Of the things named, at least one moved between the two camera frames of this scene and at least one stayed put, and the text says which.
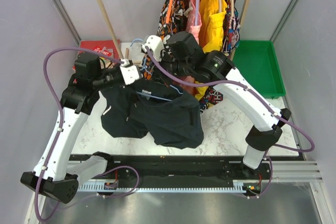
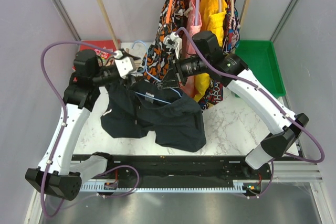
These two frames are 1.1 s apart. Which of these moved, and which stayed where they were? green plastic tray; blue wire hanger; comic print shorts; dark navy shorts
Moved: blue wire hanger
Stayed: dark navy shorts; green plastic tray; comic print shorts
